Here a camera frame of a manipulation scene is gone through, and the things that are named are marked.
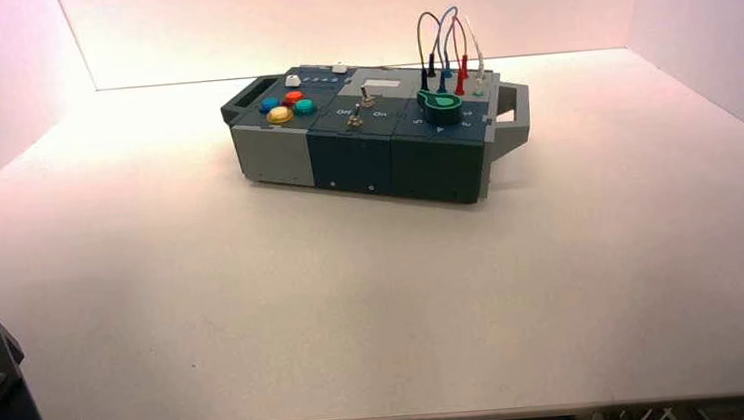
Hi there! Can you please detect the yellow round push button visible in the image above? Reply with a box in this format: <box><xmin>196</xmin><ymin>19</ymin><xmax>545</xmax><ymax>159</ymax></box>
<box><xmin>265</xmin><ymin>105</ymin><xmax>295</xmax><ymax>126</ymax></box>

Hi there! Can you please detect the blue grey control box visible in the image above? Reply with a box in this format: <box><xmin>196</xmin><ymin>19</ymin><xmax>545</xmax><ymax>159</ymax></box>
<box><xmin>217</xmin><ymin>47</ymin><xmax>539</xmax><ymax>224</ymax></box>

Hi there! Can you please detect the green rotary knob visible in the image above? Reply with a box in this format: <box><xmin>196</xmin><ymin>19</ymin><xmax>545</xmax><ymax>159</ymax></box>
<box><xmin>415</xmin><ymin>85</ymin><xmax>467</xmax><ymax>129</ymax></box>

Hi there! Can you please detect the white rectangular panel plate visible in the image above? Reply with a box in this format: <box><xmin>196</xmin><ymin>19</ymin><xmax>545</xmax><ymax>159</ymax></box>
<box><xmin>361</xmin><ymin>75</ymin><xmax>404</xmax><ymax>93</ymax></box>

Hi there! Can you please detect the blue banana plug cable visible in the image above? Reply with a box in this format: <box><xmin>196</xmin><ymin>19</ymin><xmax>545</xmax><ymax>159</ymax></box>
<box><xmin>430</xmin><ymin>4</ymin><xmax>467</xmax><ymax>94</ymax></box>

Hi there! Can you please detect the black banana plug cable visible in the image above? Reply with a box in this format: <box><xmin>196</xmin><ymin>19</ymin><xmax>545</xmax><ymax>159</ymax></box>
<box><xmin>413</xmin><ymin>10</ymin><xmax>449</xmax><ymax>93</ymax></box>

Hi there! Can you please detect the red banana plug cable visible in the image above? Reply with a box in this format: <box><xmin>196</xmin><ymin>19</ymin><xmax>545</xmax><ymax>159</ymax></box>
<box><xmin>448</xmin><ymin>14</ymin><xmax>473</xmax><ymax>97</ymax></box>

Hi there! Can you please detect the white banana plug cable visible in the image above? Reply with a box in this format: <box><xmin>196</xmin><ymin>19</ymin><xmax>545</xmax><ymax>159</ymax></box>
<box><xmin>464</xmin><ymin>15</ymin><xmax>490</xmax><ymax>96</ymax></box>

